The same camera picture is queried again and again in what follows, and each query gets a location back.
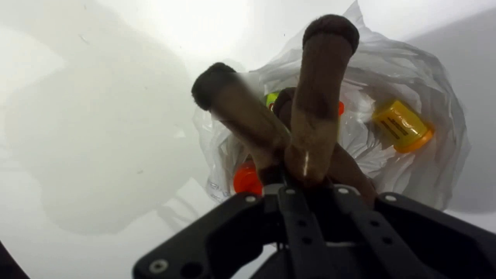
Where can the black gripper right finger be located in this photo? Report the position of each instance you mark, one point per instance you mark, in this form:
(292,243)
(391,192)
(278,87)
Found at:
(391,251)

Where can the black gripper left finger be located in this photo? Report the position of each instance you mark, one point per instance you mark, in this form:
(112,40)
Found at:
(304,237)

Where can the brown orange-cap spice bottle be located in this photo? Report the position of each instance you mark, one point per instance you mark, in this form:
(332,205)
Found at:
(247,180)

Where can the brown plush moose toy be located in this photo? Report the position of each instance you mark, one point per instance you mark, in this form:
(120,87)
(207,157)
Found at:
(296,136)

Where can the yellow red-lid dough tub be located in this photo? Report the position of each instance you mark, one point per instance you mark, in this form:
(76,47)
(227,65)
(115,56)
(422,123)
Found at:
(341,109)

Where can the green teal-lid dough tub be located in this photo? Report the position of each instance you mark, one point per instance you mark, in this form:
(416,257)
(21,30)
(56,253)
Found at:
(272,98)

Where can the white plastic bag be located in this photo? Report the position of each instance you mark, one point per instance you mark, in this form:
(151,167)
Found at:
(382,70)

